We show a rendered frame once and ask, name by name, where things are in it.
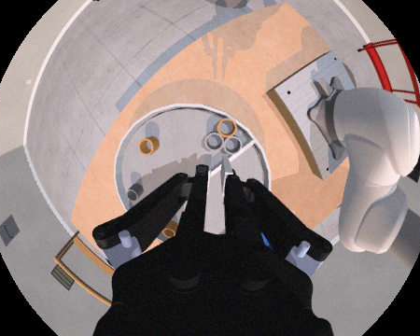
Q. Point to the bronze bushing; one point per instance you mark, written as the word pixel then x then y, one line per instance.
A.
pixel 233 129
pixel 170 229
pixel 143 145

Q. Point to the blue square tray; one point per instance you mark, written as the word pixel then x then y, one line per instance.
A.
pixel 265 241

